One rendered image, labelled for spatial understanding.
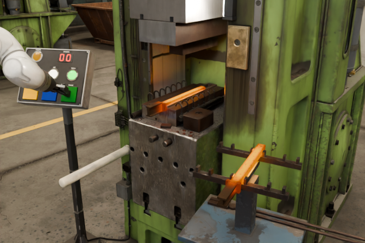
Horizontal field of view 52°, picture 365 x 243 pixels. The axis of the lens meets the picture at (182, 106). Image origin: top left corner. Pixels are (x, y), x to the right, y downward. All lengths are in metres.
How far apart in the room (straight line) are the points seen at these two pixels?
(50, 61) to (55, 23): 4.87
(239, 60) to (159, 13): 0.37
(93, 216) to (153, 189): 0.97
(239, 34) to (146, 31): 0.40
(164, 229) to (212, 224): 0.48
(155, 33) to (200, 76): 0.57
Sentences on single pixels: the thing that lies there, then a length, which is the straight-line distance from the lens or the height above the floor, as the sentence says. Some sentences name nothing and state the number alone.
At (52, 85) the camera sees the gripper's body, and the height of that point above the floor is 1.11.
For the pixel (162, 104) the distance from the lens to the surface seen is 1.64.
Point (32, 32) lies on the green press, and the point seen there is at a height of 0.66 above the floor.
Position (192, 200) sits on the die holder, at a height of 0.62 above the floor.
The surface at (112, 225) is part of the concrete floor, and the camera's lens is 2.60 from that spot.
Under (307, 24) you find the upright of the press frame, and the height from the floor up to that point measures 1.33.
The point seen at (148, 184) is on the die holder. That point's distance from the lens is 1.82.
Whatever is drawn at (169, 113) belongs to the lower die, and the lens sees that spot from 1.65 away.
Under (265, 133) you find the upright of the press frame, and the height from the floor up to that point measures 0.92.
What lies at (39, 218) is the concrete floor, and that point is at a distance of 2.78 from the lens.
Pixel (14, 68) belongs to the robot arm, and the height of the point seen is 1.23.
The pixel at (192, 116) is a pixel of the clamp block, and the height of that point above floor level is 0.98.
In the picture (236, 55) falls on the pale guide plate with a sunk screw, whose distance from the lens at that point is 1.54.
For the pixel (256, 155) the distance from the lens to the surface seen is 1.35.
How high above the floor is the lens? 1.56
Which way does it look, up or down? 20 degrees down
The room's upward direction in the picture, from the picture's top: straight up
